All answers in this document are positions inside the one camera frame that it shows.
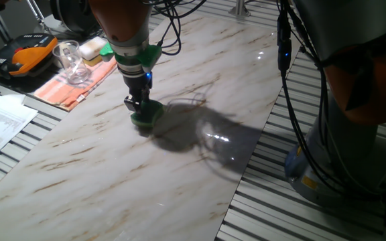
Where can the thin silver tripod leg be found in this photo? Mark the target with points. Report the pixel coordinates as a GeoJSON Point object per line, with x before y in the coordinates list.
{"type": "Point", "coordinates": [36, 13]}

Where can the orange striped cloth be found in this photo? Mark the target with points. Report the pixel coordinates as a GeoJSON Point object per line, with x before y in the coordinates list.
{"type": "Point", "coordinates": [62, 92]}

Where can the orange black teach pendant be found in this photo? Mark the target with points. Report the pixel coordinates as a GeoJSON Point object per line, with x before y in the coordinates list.
{"type": "Point", "coordinates": [29, 55]}

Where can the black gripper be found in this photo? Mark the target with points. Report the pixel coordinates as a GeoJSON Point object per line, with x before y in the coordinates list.
{"type": "Point", "coordinates": [139, 85]}

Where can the white yellow sponge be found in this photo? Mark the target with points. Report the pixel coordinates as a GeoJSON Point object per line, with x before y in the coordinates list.
{"type": "Point", "coordinates": [90, 48]}

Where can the blank white paper sheet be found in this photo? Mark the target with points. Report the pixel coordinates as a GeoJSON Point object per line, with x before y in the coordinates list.
{"type": "Point", "coordinates": [17, 98]}

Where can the green sponge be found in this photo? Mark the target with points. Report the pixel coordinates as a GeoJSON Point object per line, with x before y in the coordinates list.
{"type": "Point", "coordinates": [153, 115]}

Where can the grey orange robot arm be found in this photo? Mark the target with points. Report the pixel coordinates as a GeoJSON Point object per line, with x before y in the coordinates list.
{"type": "Point", "coordinates": [343, 26]}

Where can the clear glass beaker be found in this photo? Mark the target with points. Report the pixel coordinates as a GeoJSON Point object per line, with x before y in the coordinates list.
{"type": "Point", "coordinates": [74, 67]}

